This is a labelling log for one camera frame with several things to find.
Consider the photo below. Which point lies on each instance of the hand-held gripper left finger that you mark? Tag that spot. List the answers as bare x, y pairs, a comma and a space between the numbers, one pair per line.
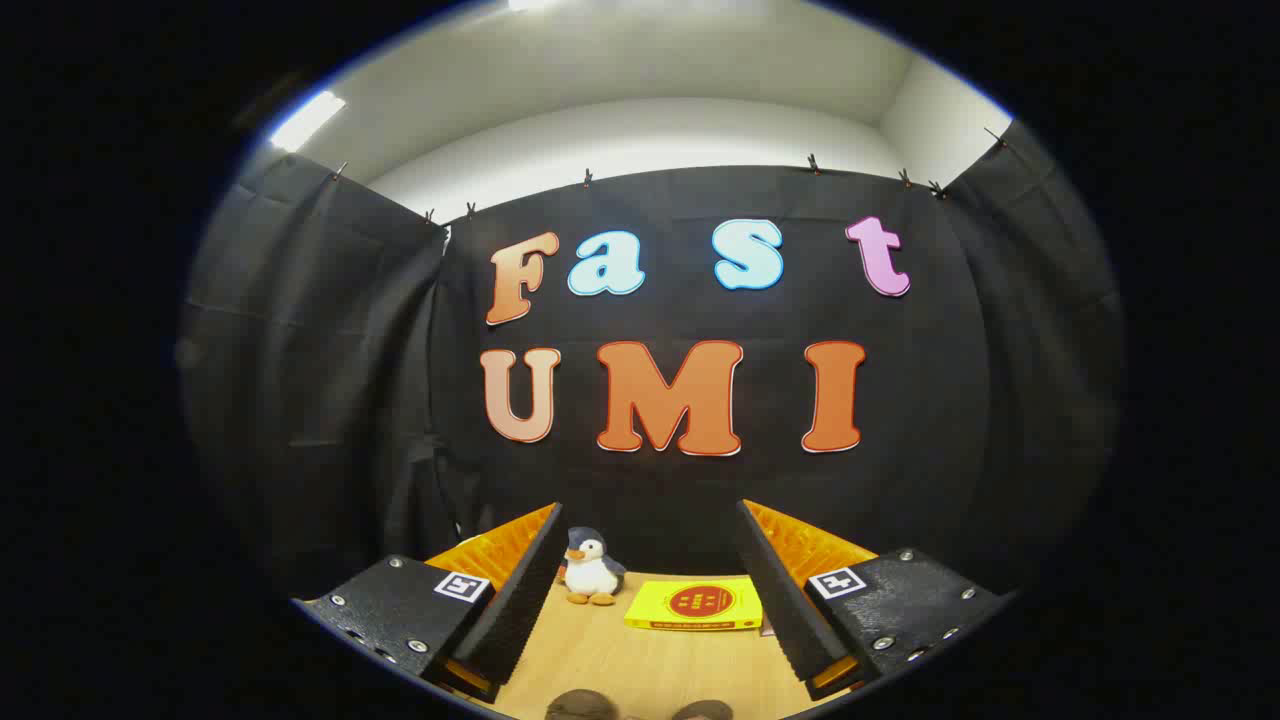
520, 600

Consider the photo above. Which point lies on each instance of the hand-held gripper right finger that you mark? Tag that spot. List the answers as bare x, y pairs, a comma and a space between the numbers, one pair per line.
785, 600

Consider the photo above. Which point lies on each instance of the brown slipper shoe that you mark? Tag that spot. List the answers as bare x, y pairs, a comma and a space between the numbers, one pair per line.
702, 711
580, 706

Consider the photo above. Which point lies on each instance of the penguin plush toy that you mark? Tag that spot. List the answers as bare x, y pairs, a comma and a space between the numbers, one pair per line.
590, 572

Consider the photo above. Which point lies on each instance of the yellow book with red circle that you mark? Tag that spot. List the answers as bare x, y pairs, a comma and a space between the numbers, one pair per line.
695, 603

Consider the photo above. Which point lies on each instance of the ceiling light panel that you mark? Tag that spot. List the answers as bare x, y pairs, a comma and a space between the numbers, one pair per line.
305, 122

